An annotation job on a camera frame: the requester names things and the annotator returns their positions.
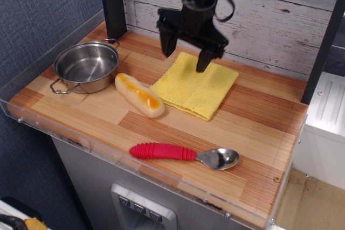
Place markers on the stainless steel pot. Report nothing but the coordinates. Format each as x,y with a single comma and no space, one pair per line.
86,68

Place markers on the red handled metal spoon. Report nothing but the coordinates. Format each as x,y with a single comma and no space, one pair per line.
216,159

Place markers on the yellow cloth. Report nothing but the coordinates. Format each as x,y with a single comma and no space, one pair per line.
197,93

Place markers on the grey cabinet with button panel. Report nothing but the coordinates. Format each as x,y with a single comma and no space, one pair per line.
117,198

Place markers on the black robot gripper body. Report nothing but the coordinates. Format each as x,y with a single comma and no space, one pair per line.
195,25

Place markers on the black frame post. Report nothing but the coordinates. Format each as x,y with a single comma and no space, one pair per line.
320,61
115,18

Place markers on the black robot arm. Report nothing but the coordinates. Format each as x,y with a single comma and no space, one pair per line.
193,24

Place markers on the black right frame post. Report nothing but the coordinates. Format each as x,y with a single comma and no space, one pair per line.
320,61

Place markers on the toy bread loaf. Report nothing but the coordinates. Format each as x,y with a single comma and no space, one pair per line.
140,96

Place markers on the yellow black object bottom left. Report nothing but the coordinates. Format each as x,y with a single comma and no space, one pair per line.
18,223

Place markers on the black left frame post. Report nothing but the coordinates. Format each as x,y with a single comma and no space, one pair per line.
115,18

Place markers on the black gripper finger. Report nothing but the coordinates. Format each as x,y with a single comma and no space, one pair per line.
168,38
205,57

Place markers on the clear acrylic table guard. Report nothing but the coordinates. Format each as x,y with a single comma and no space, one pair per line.
260,117

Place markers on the white appliance at right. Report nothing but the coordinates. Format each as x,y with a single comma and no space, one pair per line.
319,152

